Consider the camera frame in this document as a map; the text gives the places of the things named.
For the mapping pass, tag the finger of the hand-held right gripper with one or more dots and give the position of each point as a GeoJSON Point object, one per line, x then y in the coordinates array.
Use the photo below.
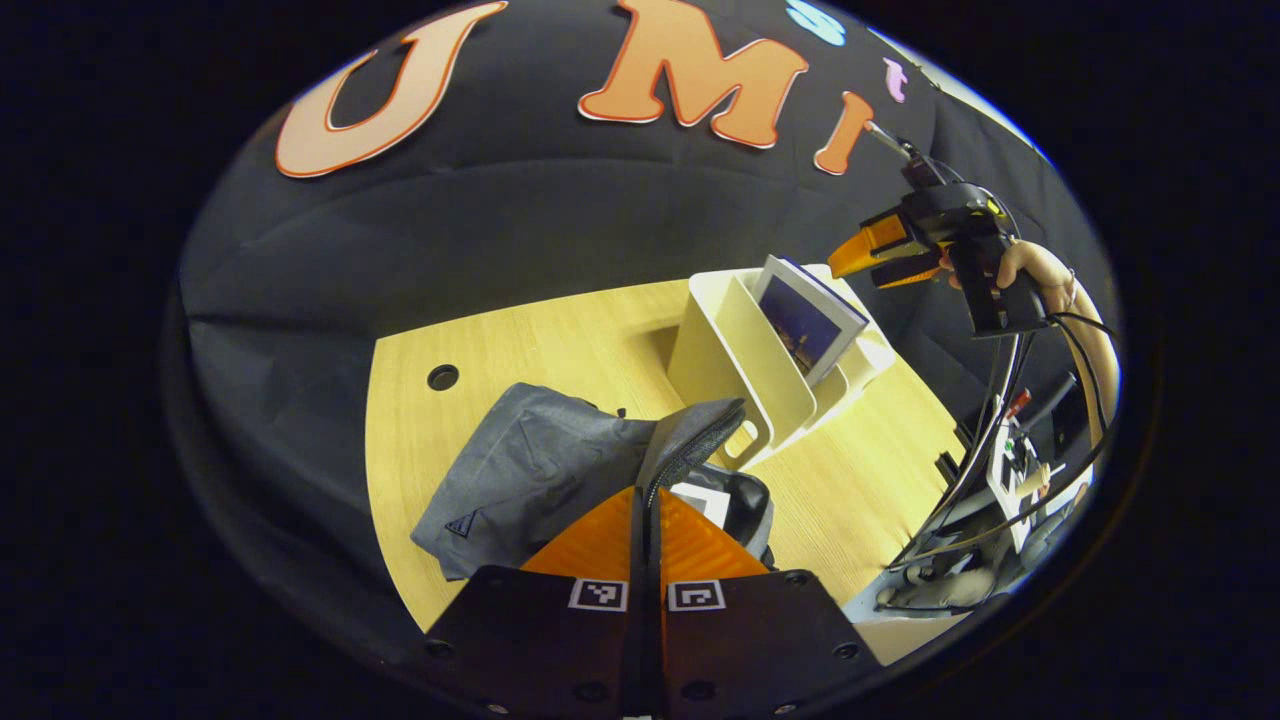
{"type": "Point", "coordinates": [875, 243]}
{"type": "Point", "coordinates": [910, 272]}

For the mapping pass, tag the grey schoolbag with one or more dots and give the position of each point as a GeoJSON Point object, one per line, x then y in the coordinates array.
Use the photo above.
{"type": "Point", "coordinates": [520, 470]}

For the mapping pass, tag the white bookshelf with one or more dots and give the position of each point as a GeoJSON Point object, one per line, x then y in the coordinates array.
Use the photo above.
{"type": "Point", "coordinates": [720, 350]}

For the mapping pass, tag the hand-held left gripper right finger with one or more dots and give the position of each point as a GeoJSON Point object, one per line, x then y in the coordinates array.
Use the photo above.
{"type": "Point", "coordinates": [750, 640]}

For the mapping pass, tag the blue cover book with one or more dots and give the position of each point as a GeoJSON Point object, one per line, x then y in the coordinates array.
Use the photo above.
{"type": "Point", "coordinates": [800, 330]}

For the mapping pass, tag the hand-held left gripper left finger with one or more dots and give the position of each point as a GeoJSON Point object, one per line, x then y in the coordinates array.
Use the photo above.
{"type": "Point", "coordinates": [560, 640]}

